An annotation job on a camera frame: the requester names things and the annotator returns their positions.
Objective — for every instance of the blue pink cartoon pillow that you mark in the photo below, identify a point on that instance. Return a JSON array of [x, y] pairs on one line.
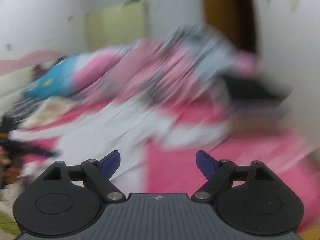
[[55, 77]]

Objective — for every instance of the black folded garment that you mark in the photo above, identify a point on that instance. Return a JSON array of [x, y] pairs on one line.
[[250, 87]]

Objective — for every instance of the cream fleece garment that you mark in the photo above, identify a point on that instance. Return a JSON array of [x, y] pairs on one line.
[[50, 112]]

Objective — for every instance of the wooden door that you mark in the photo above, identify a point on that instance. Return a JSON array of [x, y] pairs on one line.
[[217, 10]]

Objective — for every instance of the dark maroon plush toy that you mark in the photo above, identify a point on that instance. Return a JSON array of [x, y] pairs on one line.
[[40, 71]]

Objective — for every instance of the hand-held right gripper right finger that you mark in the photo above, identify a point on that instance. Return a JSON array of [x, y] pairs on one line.
[[205, 166]]

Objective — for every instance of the pale yellow wardrobe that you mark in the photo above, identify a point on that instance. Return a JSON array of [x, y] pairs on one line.
[[115, 25]]

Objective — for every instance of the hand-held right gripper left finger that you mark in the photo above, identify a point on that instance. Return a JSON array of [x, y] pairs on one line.
[[111, 165]]

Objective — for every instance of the black white plaid shirt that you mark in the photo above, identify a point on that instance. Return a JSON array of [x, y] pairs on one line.
[[22, 110]]

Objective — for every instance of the pink headboard frame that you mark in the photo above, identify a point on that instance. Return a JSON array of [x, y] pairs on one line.
[[15, 63]]

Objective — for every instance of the pink floral blanket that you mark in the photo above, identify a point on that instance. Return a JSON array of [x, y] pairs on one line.
[[250, 160]]

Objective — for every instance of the pink grey quilt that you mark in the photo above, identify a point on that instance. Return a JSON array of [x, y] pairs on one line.
[[162, 67]]

